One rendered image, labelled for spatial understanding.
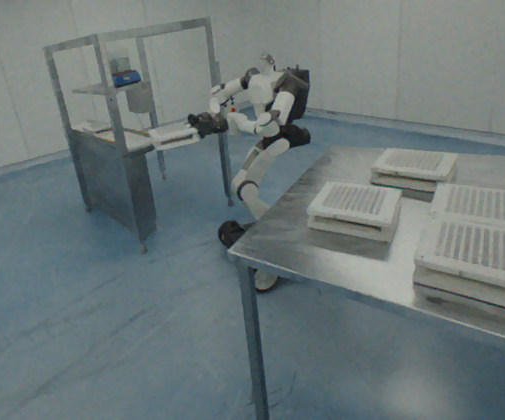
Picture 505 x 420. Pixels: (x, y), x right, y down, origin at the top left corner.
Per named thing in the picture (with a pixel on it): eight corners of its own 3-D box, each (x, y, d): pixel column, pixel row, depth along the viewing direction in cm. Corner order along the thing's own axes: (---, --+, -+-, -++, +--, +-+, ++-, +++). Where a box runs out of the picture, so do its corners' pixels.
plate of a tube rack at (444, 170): (458, 158, 144) (458, 153, 143) (446, 181, 128) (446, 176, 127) (387, 151, 161) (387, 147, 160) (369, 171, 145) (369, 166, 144)
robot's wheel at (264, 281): (241, 268, 216) (252, 292, 223) (245, 273, 211) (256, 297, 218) (270, 253, 217) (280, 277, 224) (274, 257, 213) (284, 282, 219)
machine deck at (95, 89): (150, 85, 263) (149, 80, 262) (104, 97, 243) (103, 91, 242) (112, 84, 313) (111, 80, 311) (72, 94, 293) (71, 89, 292)
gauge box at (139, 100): (154, 110, 269) (150, 84, 263) (143, 114, 263) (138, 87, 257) (140, 108, 286) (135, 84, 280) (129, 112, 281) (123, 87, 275)
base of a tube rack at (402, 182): (457, 169, 145) (457, 164, 144) (445, 194, 129) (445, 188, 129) (387, 162, 162) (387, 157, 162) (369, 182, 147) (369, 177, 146)
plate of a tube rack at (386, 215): (401, 194, 125) (401, 188, 124) (391, 228, 107) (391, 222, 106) (326, 185, 140) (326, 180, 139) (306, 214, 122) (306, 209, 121)
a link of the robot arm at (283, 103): (286, 138, 180) (299, 104, 188) (273, 123, 174) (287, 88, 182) (266, 139, 189) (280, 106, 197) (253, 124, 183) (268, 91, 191)
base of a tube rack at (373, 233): (401, 207, 126) (401, 200, 125) (390, 243, 108) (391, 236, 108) (327, 196, 141) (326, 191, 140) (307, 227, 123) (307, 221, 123)
